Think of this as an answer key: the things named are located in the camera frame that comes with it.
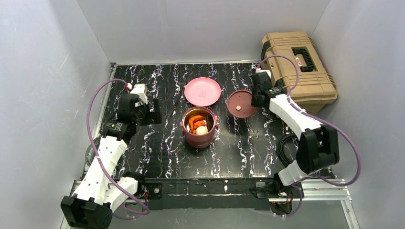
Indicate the orange fried food piece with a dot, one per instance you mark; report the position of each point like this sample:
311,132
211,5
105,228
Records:
196,121

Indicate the pink plate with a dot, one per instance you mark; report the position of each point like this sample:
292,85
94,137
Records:
202,91

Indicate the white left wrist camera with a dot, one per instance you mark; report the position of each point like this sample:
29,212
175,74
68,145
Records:
138,89

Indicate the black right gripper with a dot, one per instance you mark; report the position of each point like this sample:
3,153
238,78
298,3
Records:
257,96

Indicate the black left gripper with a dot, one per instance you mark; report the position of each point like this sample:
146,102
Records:
151,111

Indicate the dark red round lid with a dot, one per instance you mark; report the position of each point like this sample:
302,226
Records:
239,104

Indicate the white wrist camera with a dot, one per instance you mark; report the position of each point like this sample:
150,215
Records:
268,72
138,89

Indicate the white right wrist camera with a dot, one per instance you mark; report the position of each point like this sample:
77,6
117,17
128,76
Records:
268,72

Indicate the clear round lid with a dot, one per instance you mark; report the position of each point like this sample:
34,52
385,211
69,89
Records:
89,155

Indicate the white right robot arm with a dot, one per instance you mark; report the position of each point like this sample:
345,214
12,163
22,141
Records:
317,143

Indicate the aluminium front frame rail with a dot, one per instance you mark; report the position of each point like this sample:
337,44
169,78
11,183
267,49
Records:
253,193

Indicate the red steel lunch bowl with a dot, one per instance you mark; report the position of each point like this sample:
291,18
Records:
210,119
199,141

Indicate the tan plastic tool case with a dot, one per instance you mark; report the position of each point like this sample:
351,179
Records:
294,63

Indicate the metal serving tongs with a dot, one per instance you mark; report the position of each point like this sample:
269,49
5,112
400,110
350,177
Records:
176,102

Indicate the white boiled egg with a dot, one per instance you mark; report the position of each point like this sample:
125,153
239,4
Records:
201,130

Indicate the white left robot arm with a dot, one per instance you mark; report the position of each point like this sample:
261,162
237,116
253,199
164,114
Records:
101,170

